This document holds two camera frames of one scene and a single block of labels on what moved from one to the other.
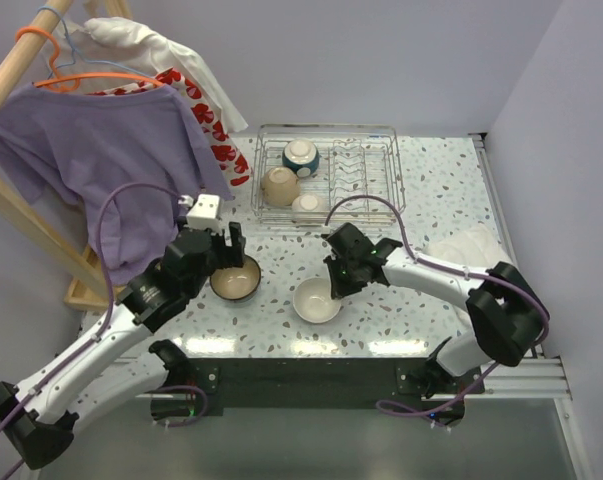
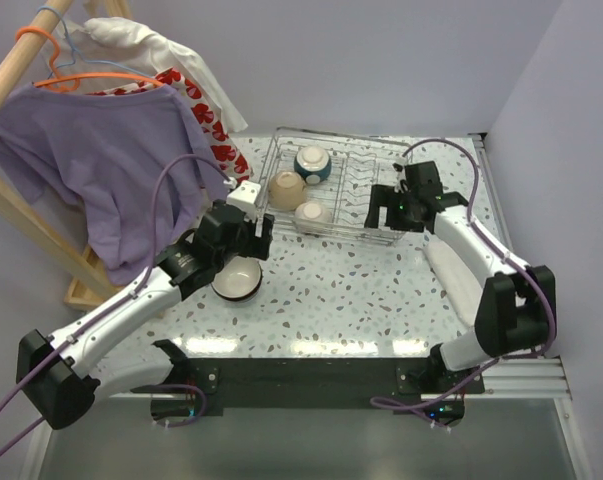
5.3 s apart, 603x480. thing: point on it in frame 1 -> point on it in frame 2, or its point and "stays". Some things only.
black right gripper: (340, 289) -> (386, 196)
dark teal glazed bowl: (237, 283) stays
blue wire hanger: (75, 53) stays
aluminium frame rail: (532, 379) stays
